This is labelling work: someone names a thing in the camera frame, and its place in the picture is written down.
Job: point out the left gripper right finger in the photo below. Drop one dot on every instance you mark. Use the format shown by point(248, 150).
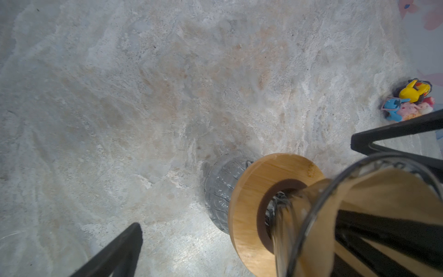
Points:
point(391, 247)

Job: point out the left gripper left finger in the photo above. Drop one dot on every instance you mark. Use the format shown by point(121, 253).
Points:
point(118, 259)

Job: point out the small colourful toy figure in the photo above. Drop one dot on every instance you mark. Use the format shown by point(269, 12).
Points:
point(409, 101)

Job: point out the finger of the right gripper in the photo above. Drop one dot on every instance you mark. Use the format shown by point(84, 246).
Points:
point(415, 139)

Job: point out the grey glass dripper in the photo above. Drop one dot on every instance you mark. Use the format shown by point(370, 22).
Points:
point(295, 216)

